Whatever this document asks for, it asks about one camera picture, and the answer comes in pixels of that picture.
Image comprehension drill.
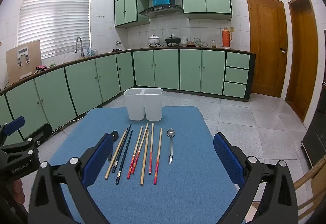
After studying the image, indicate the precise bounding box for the black appliance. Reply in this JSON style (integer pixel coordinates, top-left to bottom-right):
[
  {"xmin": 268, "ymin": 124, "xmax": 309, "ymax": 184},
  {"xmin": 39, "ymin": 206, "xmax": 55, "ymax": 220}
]
[{"xmin": 301, "ymin": 107, "xmax": 326, "ymax": 168}]

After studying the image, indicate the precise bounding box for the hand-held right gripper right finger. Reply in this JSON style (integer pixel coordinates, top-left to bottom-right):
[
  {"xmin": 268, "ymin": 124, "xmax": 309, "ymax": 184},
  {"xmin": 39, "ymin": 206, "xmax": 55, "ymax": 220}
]
[{"xmin": 213, "ymin": 132, "xmax": 300, "ymax": 224}]

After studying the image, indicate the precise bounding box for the metal spoon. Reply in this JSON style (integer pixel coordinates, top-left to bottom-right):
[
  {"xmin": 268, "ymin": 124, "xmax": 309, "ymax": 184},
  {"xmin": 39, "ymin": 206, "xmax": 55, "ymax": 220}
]
[{"xmin": 167, "ymin": 128, "xmax": 176, "ymax": 164}]

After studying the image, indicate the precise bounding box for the blue table mat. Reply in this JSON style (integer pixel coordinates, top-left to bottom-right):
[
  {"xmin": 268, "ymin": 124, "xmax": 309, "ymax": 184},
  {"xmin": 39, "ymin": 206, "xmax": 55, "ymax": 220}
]
[{"xmin": 31, "ymin": 106, "xmax": 246, "ymax": 224}]

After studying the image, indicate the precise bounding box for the white lidded pot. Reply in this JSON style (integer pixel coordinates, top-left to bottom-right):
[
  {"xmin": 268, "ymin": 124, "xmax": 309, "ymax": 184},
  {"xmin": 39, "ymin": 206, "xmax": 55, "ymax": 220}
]
[{"xmin": 148, "ymin": 34, "xmax": 161, "ymax": 47}]

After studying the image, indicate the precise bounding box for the black range hood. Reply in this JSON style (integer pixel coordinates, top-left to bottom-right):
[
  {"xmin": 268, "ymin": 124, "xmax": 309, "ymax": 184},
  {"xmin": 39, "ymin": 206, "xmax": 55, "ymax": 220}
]
[{"xmin": 138, "ymin": 4, "xmax": 183, "ymax": 19}]

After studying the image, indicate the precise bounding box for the white window blind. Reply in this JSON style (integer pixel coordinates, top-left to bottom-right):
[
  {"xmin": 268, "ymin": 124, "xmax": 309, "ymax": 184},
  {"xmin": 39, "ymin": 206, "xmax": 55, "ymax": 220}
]
[{"xmin": 17, "ymin": 0, "xmax": 92, "ymax": 59}]

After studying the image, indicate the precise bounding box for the black wok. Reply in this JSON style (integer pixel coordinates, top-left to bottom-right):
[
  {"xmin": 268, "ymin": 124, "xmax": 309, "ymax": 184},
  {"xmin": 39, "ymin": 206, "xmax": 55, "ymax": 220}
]
[{"xmin": 164, "ymin": 35, "xmax": 182, "ymax": 47}]

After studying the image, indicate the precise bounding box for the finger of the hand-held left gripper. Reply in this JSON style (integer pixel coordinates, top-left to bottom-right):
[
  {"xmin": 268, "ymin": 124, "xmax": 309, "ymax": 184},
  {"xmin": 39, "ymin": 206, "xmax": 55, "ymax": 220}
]
[
  {"xmin": 0, "ymin": 137, "xmax": 42, "ymax": 163},
  {"xmin": 0, "ymin": 116, "xmax": 26, "ymax": 149}
]

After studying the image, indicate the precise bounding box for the green base cabinet unit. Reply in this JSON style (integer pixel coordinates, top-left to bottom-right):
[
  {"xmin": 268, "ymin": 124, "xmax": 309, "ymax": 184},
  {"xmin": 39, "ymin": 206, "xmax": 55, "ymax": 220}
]
[{"xmin": 0, "ymin": 49, "xmax": 256, "ymax": 147}]

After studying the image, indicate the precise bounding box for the orange thermos flask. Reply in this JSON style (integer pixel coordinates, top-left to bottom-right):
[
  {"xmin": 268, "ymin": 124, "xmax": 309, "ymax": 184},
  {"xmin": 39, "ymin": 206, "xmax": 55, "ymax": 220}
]
[{"xmin": 222, "ymin": 27, "xmax": 233, "ymax": 49}]

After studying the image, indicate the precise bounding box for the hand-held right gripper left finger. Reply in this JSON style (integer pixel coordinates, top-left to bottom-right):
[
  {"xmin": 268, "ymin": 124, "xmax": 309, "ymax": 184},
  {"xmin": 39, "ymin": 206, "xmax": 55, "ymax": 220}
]
[{"xmin": 28, "ymin": 133, "xmax": 120, "ymax": 224}]

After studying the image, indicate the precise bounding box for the white two-compartment utensil holder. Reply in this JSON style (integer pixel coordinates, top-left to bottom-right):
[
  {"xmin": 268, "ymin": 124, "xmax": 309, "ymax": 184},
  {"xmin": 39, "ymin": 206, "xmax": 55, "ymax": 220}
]
[{"xmin": 124, "ymin": 88, "xmax": 163, "ymax": 122}]

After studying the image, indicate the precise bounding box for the brown cardboard box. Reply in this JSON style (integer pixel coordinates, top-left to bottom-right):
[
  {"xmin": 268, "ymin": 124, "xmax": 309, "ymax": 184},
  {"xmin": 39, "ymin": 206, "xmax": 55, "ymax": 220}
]
[{"xmin": 6, "ymin": 40, "xmax": 42, "ymax": 85}]

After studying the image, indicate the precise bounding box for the metal gooseneck faucet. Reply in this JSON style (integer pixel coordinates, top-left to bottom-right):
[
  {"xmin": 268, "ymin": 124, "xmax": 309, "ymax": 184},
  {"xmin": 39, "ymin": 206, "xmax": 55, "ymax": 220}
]
[{"xmin": 75, "ymin": 37, "xmax": 84, "ymax": 58}]

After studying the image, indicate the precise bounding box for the person's left hand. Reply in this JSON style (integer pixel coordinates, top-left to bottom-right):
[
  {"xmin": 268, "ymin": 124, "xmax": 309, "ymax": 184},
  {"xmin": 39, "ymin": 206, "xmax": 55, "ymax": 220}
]
[{"xmin": 13, "ymin": 179, "xmax": 24, "ymax": 195}]

